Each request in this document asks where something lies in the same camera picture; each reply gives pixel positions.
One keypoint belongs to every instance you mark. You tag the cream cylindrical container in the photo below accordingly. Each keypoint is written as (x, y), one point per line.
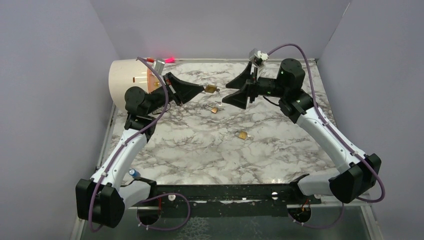
(124, 74)

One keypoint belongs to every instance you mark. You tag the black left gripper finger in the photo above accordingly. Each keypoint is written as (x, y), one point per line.
(188, 92)
(177, 83)

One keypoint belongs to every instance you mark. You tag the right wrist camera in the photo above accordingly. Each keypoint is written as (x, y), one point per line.
(257, 57)

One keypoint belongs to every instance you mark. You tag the pink marker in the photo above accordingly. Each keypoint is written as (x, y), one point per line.
(170, 60)

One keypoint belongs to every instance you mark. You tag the brass padlock with key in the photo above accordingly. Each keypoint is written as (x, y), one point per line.
(243, 135)

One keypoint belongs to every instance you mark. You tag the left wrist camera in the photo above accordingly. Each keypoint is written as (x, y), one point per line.
(158, 65)

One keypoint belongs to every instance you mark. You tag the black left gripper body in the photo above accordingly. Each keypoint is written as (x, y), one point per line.
(170, 92)

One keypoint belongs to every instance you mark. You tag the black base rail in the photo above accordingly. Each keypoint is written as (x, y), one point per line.
(227, 200)

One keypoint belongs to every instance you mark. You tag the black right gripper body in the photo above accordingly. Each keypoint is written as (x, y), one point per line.
(253, 86)

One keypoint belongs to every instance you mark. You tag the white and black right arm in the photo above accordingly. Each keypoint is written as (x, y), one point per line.
(356, 170)

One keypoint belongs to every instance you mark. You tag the brass padlock long shackle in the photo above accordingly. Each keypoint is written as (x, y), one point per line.
(212, 108)

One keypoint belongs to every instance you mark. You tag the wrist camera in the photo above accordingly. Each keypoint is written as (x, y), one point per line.
(257, 57)
(158, 65)

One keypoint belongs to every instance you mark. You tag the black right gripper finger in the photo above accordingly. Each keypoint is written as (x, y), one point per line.
(239, 98)
(239, 81)

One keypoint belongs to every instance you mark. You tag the small brass padlock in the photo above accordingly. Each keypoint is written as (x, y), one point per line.
(211, 89)

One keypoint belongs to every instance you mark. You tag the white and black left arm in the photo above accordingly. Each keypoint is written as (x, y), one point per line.
(103, 199)

